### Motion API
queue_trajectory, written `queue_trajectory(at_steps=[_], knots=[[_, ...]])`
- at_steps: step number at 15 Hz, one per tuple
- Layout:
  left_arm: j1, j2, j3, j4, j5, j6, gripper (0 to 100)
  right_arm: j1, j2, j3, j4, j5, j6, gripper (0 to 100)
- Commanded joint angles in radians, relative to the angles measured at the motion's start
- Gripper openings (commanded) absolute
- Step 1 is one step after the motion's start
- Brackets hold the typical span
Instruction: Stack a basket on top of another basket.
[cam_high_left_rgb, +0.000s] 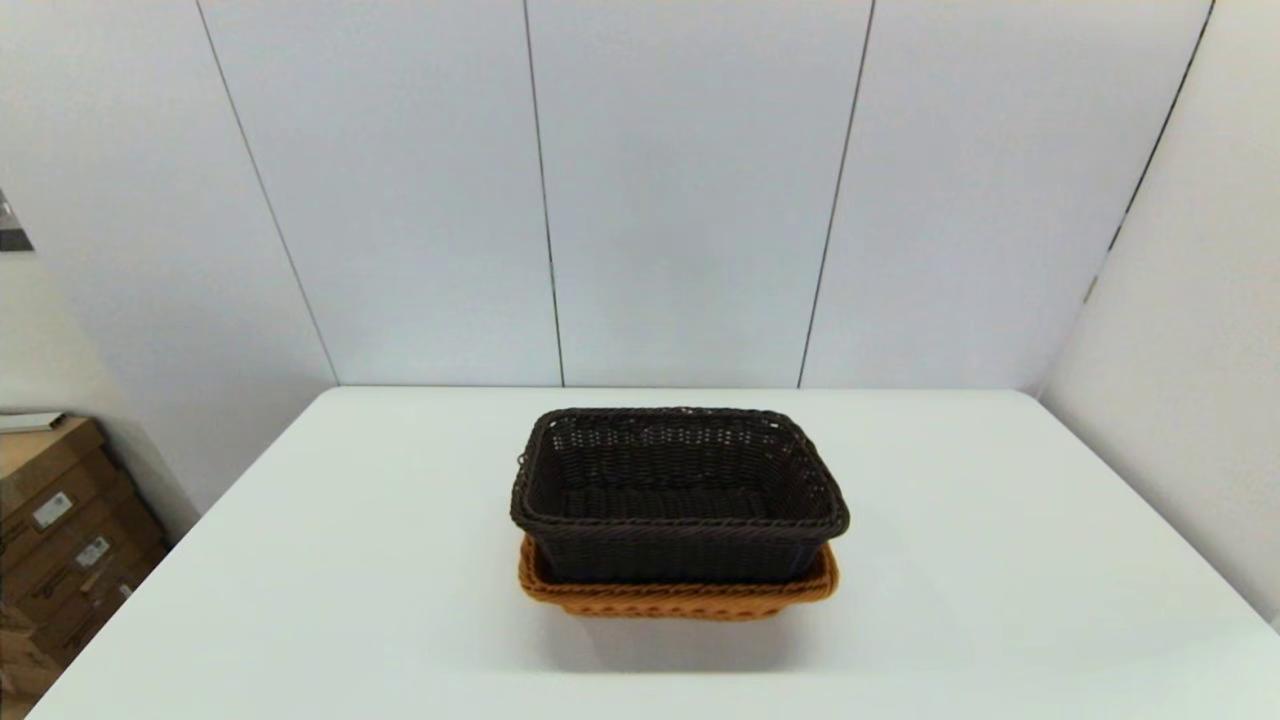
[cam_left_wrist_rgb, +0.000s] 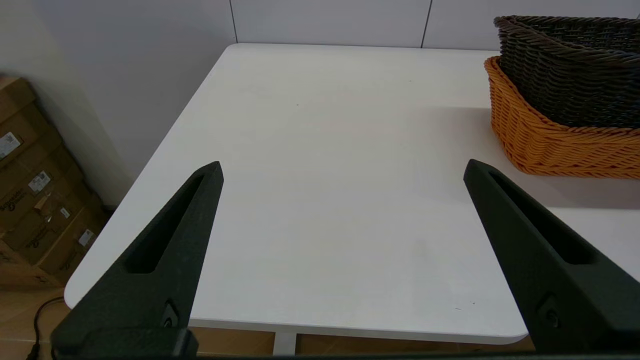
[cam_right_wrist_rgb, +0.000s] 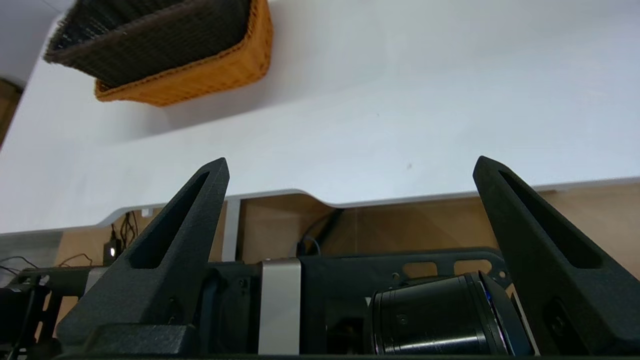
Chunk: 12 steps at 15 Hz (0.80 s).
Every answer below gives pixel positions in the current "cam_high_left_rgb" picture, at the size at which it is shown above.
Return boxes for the dark brown wicker basket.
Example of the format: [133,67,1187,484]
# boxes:
[510,406,851,586]

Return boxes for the orange wicker basket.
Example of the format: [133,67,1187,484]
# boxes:
[517,535,840,622]

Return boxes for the brown cardboard box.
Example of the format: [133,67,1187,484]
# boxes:
[0,415,136,546]
[0,565,166,669]
[0,490,168,611]

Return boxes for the dark wall fixture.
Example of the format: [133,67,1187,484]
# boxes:
[0,190,34,252]

